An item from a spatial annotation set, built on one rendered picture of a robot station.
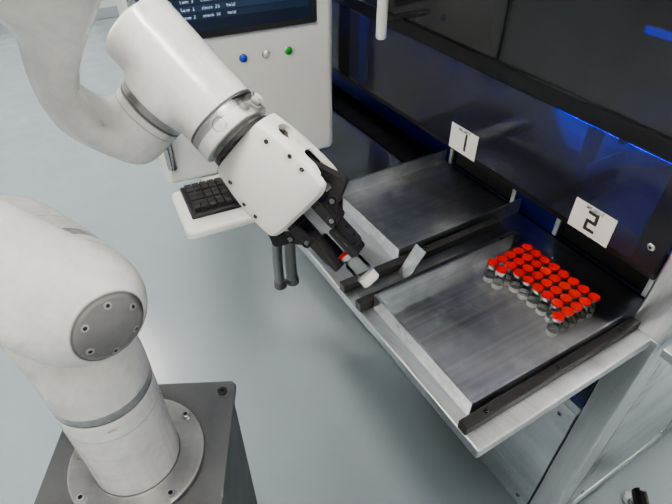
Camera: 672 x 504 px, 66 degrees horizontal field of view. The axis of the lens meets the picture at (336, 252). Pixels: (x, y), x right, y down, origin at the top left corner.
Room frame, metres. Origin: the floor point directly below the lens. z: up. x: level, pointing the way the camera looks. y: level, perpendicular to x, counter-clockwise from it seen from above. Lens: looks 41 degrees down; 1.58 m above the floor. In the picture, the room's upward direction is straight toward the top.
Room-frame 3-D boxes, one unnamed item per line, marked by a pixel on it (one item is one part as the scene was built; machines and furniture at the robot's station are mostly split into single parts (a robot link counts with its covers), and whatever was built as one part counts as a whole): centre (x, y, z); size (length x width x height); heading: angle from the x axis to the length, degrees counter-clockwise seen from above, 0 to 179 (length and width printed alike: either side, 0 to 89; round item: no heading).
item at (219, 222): (1.19, 0.21, 0.79); 0.45 x 0.28 x 0.03; 115
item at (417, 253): (0.72, -0.10, 0.91); 0.14 x 0.03 x 0.06; 121
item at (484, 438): (0.79, -0.23, 0.87); 0.70 x 0.48 x 0.02; 31
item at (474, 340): (0.63, -0.28, 0.90); 0.34 x 0.26 x 0.04; 120
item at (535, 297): (0.67, -0.36, 0.90); 0.18 x 0.02 x 0.05; 30
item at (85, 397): (0.39, 0.31, 1.16); 0.19 x 0.12 x 0.24; 52
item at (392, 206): (0.98, -0.20, 0.90); 0.34 x 0.26 x 0.04; 121
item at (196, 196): (1.17, 0.20, 0.82); 0.40 x 0.14 x 0.02; 115
